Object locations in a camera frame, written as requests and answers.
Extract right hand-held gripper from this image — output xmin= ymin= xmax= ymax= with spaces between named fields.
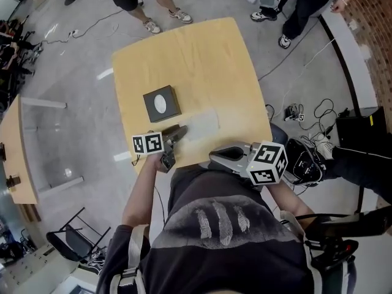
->
xmin=209 ymin=140 xmax=288 ymax=192

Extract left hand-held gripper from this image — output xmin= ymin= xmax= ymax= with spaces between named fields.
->
xmin=132 ymin=125 xmax=189 ymax=174

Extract person's right forearm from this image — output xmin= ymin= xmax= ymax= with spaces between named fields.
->
xmin=262 ymin=181 xmax=315 ymax=217

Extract person's left forearm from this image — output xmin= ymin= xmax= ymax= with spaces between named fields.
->
xmin=121 ymin=154 xmax=163 ymax=227

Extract black tissue box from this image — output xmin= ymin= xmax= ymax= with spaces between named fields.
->
xmin=143 ymin=85 xmax=182 ymax=124

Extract open grey pod case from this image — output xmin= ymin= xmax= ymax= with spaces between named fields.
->
xmin=269 ymin=122 xmax=325 ymax=186

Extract small tagged device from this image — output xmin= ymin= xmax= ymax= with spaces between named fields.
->
xmin=284 ymin=104 xmax=307 ymax=122

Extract person's black printed t-shirt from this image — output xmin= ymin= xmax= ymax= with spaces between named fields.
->
xmin=96 ymin=165 xmax=358 ymax=294

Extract black harness rig red button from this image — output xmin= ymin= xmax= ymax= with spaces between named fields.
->
xmin=293 ymin=206 xmax=392 ymax=272

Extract black box yellow label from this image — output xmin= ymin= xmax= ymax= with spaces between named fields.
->
xmin=336 ymin=105 xmax=388 ymax=148

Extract dark blue patterned bag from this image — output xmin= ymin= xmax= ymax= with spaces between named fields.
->
xmin=87 ymin=249 xmax=107 ymax=269

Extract black folding chair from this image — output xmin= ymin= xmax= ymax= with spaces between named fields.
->
xmin=45 ymin=206 xmax=111 ymax=262

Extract wooden desk white legs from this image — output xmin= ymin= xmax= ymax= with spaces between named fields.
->
xmin=0 ymin=94 xmax=84 ymax=205

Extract white cabinet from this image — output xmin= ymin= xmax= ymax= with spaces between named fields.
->
xmin=0 ymin=246 xmax=102 ymax=294

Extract square wooden pedestal table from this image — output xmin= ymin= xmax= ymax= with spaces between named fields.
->
xmin=111 ymin=17 xmax=274 ymax=176

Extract black tangled cable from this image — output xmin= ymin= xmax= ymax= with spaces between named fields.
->
xmin=306 ymin=98 xmax=337 ymax=135

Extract long grey floor cable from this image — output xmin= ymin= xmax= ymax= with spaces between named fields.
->
xmin=257 ymin=13 xmax=322 ymax=82

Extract grey backpack shoulder strap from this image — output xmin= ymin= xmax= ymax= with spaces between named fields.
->
xmin=108 ymin=224 xmax=148 ymax=294
xmin=280 ymin=209 xmax=322 ymax=294

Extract long white floor cable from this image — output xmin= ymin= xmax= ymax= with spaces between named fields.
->
xmin=271 ymin=38 xmax=336 ymax=119

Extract long black floor cable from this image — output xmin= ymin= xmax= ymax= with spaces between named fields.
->
xmin=39 ymin=9 xmax=123 ymax=45

